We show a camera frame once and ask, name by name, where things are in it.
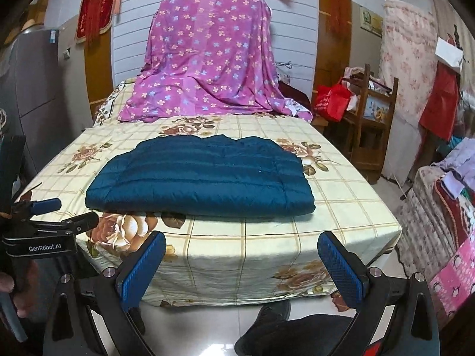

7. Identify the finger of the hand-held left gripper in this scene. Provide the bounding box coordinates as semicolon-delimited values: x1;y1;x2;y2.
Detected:
12;198;62;225
28;211;100;235

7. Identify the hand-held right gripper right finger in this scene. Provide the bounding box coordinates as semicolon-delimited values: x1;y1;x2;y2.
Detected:
317;231;442;356

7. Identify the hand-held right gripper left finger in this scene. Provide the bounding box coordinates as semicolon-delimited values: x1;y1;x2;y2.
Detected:
42;231;167;356

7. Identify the teal puffer jacket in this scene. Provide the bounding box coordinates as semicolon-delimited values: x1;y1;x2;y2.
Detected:
85;133;316;219

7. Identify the pile of pink clothes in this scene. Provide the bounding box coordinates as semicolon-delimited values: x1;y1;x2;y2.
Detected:
343;67;390;93

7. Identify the person's left hand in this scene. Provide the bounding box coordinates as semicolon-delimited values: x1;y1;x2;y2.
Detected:
0;271;36;319

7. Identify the person's black shoe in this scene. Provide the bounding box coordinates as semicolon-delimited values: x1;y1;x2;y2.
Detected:
235;300;357;356
129;304;146;338

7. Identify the checked floral bedsheet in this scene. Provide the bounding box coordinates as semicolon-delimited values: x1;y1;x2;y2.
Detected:
17;78;403;308

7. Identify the floral covered sofa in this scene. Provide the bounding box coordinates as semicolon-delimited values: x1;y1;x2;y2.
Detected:
397;163;475;323

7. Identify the grey refrigerator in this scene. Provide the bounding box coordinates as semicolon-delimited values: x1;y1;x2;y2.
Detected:
0;28;93;179

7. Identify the pink printed cloth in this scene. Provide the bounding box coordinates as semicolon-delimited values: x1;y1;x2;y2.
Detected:
430;230;475;320

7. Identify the lilac cloth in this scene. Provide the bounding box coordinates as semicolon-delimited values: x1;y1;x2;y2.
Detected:
438;137;475;195

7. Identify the wooden chair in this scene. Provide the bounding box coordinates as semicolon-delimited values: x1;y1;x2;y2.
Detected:
341;64;399;184

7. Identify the printed blue box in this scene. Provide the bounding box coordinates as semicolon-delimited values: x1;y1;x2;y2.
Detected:
365;96;390;123

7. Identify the red shopping bag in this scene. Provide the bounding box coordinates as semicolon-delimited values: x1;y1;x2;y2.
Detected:
315;78;351;122

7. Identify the red hanging cloth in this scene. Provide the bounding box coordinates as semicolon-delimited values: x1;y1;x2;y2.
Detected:
419;33;461;142

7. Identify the red fringed banner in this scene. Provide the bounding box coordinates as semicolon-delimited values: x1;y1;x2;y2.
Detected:
75;0;123;45

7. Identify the purple floral sheet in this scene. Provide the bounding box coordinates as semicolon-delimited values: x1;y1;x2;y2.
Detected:
117;0;313;124

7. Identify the pink floral curtain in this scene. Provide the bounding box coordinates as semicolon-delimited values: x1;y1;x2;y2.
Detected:
379;0;438;184

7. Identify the white box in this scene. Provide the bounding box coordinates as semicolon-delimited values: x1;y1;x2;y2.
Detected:
436;37;464;69

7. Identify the red knot tassel decoration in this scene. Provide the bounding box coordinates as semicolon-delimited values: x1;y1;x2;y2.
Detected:
326;0;354;36

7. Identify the small wall picture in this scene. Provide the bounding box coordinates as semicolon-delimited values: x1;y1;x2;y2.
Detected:
360;5;384;38

